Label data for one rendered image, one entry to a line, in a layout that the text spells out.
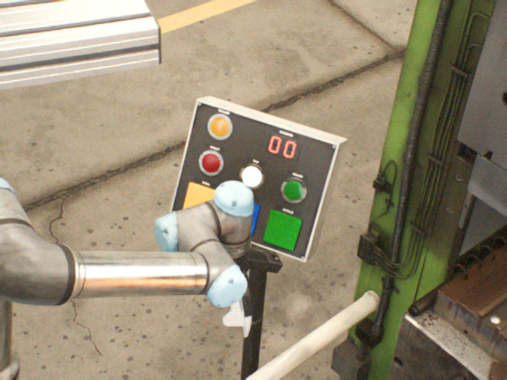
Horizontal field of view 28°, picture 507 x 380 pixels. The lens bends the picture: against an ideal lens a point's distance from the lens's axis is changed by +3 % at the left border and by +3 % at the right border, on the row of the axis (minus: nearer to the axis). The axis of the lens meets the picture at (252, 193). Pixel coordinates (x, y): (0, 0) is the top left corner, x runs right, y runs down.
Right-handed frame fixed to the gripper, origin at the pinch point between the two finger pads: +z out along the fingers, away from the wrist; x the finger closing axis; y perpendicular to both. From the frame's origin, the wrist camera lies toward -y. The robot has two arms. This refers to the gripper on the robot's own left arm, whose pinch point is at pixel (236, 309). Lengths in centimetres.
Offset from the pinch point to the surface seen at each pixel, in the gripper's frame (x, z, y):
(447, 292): 12.5, -4.5, -42.8
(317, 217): -9.9, -11.7, -22.0
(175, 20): -240, 93, -64
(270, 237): -12.7, -5.5, -12.5
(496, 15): 8, -70, -40
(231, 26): -230, 93, -87
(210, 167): -29.1, -14.8, -3.9
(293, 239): -9.6, -6.8, -16.7
